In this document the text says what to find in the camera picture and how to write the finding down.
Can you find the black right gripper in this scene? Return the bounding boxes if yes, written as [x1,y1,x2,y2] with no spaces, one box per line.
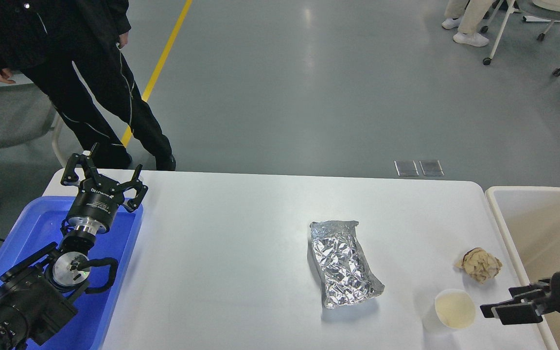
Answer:
[480,272,560,325]

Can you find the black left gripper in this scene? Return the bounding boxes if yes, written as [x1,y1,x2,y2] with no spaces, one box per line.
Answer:
[61,142,149,235]

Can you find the white paper cup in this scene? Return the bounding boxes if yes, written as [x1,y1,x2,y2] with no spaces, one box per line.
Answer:
[422,289,476,335]

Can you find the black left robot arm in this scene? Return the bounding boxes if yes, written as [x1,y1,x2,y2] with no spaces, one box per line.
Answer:
[0,143,148,350]

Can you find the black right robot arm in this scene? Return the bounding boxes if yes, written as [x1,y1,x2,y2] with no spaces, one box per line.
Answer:
[480,272,560,325]

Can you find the crumpled brown paper ball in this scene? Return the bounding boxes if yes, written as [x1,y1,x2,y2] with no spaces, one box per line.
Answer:
[454,247,503,284]

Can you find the beige plastic bin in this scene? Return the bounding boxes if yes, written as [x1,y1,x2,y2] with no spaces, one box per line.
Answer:
[485,186,560,350]

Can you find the blue plastic bin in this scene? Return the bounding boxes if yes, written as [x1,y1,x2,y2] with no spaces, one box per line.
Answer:
[0,195,144,350]

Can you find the grey office chair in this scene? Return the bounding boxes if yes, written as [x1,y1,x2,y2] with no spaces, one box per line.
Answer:
[0,83,66,166]

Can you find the person in black clothes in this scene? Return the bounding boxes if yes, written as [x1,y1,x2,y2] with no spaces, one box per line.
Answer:
[0,0,177,171]

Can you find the right floor outlet plate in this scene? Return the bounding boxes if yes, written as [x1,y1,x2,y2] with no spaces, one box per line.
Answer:
[419,159,445,176]

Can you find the floor outlet plate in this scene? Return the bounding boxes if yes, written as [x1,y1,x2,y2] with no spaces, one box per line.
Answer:
[419,159,445,176]
[395,160,420,177]

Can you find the silver foil package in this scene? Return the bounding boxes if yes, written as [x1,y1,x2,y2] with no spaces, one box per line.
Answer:
[309,221,385,309]

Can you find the left floor outlet plate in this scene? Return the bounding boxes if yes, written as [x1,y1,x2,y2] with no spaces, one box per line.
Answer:
[395,160,420,177]

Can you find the seated person beige trousers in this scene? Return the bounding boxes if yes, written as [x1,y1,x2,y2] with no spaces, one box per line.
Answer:
[441,0,492,47]

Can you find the white frame rolling chair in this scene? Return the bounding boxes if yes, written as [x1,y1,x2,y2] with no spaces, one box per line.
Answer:
[480,0,560,77]

